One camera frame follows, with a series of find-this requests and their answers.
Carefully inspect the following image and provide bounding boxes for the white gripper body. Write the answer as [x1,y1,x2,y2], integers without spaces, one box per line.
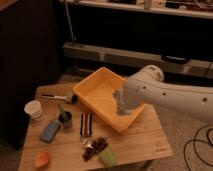
[117,99,133,115]

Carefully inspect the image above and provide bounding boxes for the grey-blue towel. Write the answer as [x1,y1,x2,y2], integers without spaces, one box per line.
[113,89,123,101]

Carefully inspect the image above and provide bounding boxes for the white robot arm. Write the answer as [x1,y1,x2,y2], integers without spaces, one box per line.
[114,65,213,124]

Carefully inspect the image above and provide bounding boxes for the yellow plastic bin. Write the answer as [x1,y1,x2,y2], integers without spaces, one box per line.
[73,67,145,133]

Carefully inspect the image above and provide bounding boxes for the brown grape bunch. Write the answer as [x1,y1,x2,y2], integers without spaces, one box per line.
[82,137,108,161]

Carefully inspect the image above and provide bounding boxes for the green plastic cup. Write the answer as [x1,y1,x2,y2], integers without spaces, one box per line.
[98,146,117,167]

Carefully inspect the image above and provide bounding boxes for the metal fork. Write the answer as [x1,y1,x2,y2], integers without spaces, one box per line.
[80,138,96,152]

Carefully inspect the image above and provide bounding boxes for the dark cup with green item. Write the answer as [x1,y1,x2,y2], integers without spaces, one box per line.
[58,105,72,128]

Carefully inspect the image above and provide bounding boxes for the grey-blue sponge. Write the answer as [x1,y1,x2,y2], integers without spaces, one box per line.
[39,121,61,143]

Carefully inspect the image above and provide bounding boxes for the white paper cup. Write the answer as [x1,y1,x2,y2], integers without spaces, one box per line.
[24,100,43,120]

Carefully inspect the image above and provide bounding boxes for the orange round object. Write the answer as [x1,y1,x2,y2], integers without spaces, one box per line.
[34,152,50,168]

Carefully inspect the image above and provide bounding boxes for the metal stand pole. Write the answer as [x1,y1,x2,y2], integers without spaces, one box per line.
[64,0,77,45]

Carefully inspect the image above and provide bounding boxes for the cluttered shelf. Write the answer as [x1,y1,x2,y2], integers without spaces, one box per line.
[58,0,213,19]

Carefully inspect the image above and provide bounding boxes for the black cables on floor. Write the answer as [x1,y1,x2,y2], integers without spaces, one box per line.
[182,124,213,171]

